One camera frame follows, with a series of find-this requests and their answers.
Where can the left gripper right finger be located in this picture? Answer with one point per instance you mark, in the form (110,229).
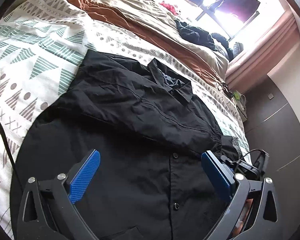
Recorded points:
(263,220)

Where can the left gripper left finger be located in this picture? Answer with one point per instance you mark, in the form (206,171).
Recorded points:
(47,208)

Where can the black button shirt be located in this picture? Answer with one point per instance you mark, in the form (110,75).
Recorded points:
(150,130)

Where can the grey clothes by window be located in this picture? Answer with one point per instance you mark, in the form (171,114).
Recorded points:
(231,52)

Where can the person's right hand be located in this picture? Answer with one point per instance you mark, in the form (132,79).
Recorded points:
(242,218)

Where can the white box on floor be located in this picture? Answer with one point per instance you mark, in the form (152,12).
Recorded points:
(241,105)

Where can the pink right curtain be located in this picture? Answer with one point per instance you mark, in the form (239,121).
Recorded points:
(253,64)

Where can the dark crumpled garment on bed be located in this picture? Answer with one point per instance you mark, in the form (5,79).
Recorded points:
(195,35)

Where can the patterned white teal blanket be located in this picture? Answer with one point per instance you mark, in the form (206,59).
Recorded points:
(42,44)

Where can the hanging dark jacket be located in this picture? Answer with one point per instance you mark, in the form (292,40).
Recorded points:
(243,9)

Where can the red cloth by window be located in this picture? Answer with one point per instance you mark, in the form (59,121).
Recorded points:
(172,8)

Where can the beige duvet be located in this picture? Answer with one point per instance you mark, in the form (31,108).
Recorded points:
(158,18)

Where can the rust orange sheet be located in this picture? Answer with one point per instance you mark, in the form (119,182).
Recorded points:
(193,62)

